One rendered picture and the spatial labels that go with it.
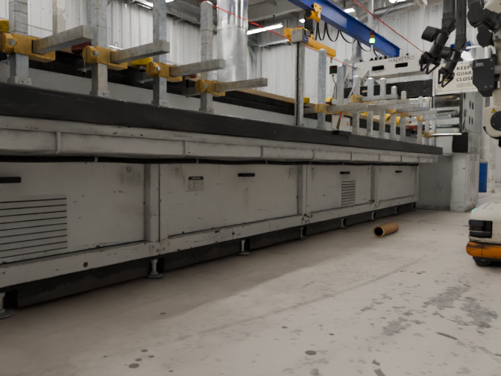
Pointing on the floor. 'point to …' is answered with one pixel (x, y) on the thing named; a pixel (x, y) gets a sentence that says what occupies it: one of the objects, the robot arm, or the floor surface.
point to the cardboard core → (385, 229)
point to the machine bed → (169, 198)
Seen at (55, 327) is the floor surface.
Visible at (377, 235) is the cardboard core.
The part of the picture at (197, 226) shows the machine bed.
